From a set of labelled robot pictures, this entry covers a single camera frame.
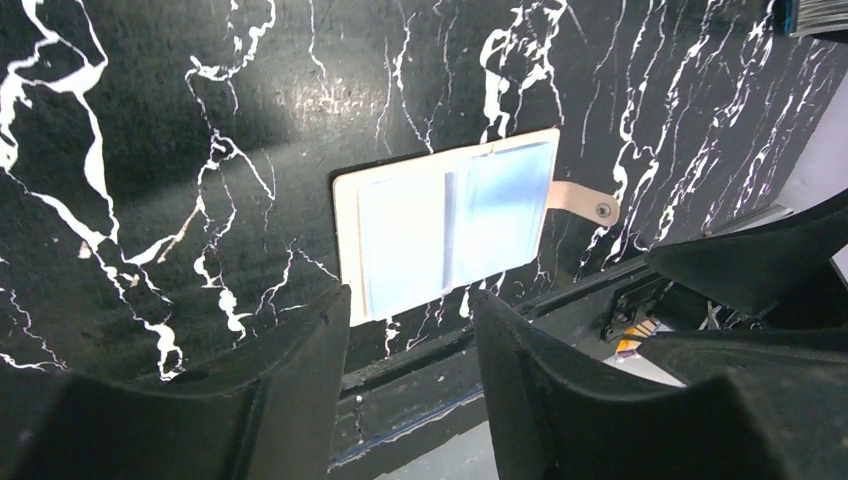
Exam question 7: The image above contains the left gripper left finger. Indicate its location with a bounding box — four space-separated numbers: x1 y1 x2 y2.
1 285 351 479

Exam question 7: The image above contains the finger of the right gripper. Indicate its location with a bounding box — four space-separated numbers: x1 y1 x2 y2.
647 192 847 329
638 329 847 479

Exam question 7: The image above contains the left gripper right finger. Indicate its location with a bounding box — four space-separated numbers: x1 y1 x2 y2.
471 292 788 479

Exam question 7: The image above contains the beige leather card holder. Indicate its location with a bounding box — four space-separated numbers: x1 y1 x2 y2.
332 128 620 326

